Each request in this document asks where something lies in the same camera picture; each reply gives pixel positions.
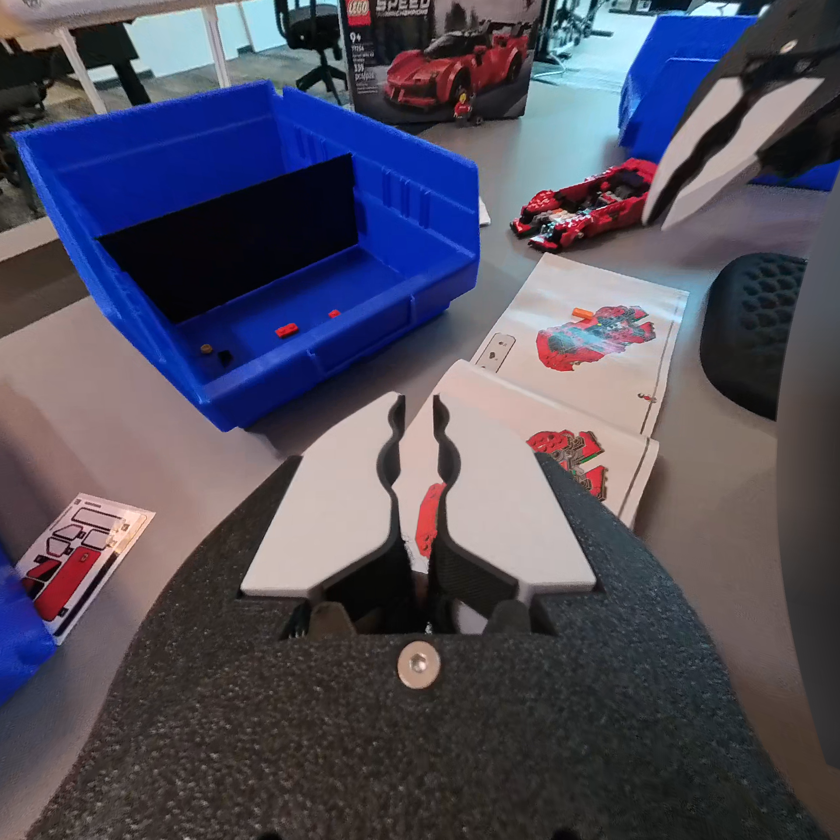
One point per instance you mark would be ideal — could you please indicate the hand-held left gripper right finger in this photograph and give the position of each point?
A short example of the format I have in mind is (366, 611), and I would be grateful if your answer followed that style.
(512, 518)

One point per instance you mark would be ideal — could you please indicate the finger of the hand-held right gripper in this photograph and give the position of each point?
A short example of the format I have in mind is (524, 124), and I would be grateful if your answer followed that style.
(768, 131)
(702, 124)

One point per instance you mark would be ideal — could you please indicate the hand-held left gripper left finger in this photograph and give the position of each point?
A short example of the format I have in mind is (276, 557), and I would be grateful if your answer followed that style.
(321, 518)

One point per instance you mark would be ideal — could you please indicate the blue divided storage bin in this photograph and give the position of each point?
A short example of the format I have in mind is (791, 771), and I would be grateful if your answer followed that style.
(118, 164)

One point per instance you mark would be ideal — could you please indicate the red toy brick car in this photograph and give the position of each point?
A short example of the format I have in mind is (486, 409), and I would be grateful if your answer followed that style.
(577, 203)

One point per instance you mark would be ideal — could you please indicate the office chair base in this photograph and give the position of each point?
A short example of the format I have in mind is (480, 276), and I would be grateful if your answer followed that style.
(568, 39)

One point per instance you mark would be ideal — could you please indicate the toy car instruction booklet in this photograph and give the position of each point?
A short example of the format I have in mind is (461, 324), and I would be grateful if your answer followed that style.
(544, 289)

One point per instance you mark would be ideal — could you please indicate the white printed paper bag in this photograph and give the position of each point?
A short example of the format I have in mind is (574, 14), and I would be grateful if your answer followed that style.
(484, 213)

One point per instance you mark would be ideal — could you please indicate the toy minifigure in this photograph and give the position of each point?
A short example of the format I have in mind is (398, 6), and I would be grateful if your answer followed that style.
(464, 108)

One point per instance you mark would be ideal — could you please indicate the white sticker sheet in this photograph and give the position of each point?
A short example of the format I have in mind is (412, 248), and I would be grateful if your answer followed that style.
(85, 558)

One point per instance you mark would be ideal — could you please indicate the toy car set box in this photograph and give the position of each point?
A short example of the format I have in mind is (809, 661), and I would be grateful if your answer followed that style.
(459, 65)

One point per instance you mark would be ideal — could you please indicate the black bin divider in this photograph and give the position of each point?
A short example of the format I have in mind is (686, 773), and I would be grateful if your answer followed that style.
(229, 243)

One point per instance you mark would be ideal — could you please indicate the black office chair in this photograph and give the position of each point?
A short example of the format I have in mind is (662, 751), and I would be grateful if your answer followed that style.
(19, 131)
(315, 33)

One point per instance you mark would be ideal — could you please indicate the white table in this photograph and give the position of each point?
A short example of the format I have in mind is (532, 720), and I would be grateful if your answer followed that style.
(65, 12)

